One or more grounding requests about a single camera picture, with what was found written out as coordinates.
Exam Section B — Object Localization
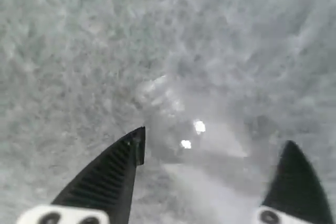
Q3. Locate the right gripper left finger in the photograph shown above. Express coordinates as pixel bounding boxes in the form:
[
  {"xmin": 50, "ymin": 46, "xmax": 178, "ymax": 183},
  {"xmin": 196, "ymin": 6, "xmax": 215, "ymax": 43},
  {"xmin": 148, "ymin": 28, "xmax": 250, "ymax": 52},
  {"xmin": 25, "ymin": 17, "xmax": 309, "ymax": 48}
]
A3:
[{"xmin": 16, "ymin": 126, "xmax": 146, "ymax": 224}]

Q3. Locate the clear plastic bottle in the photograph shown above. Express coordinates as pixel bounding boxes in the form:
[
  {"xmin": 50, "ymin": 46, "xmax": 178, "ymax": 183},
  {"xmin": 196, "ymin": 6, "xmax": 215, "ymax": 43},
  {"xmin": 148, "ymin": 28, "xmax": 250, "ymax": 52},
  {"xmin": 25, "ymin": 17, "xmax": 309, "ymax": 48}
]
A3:
[{"xmin": 135, "ymin": 75, "xmax": 257, "ymax": 166}]

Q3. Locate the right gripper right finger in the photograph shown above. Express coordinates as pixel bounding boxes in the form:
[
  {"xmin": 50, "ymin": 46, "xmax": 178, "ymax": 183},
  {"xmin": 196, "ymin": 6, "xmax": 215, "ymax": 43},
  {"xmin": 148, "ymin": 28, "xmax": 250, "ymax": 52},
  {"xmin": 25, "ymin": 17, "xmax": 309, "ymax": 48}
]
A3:
[{"xmin": 254, "ymin": 140, "xmax": 334, "ymax": 224}]

